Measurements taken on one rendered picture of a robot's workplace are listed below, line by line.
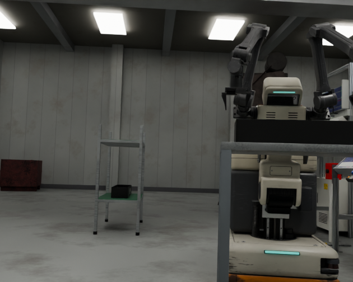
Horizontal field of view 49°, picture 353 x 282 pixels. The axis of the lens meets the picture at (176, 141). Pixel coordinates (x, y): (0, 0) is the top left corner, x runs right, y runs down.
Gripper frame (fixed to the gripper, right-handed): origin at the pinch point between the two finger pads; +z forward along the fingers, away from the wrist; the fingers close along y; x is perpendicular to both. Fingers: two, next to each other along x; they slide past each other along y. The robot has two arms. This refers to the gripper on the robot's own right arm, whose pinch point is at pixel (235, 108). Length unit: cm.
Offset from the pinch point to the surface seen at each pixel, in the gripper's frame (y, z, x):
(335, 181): 96, 41, 178
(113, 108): -293, -91, 829
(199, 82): -70, -179, 900
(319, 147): 30.7, 17.4, -25.9
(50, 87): -471, -147, 829
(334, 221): 96, 77, 177
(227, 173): -3.3, 28.5, -26.6
